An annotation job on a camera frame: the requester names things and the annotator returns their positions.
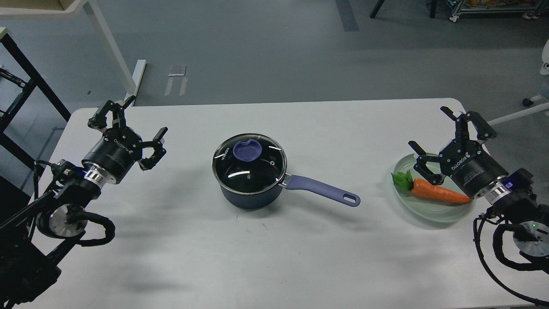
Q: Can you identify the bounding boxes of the white chair base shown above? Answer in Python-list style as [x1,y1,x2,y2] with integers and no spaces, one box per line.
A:
[488,39,549,126]

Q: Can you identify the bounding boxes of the glass pot lid blue knob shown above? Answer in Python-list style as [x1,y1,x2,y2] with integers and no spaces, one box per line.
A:
[212,133,287,176]

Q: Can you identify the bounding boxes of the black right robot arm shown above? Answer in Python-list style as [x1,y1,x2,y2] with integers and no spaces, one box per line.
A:
[408,107,548,307]

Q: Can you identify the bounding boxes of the metal wheeled cart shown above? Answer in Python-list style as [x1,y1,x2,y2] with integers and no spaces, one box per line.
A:
[445,0,548,23]

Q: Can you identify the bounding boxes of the pale green glass plate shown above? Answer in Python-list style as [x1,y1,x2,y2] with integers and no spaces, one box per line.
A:
[393,153,475,224]

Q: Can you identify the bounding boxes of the black stand legs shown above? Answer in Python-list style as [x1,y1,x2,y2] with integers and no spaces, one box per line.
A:
[368,0,441,19]

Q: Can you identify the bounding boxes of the black metal rack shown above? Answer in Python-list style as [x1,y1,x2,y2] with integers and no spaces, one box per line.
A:
[0,27,71,170]

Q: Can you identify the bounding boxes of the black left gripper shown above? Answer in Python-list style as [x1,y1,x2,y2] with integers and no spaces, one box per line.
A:
[81,95,168,185]

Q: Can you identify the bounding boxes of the orange toy carrot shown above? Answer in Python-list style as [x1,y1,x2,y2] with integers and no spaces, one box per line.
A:
[391,170,472,205]

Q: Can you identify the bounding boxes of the blue saucepan with handle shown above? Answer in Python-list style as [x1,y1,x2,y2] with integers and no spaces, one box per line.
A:
[214,170,361,211]

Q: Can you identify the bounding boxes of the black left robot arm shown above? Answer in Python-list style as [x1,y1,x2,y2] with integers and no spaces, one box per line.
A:
[0,96,167,309]

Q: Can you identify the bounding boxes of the white table leg frame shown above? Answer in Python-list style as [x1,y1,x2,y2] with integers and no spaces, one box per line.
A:
[0,0,147,98]

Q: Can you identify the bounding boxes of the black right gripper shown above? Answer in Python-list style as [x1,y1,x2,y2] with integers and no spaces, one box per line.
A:
[408,107,509,198]

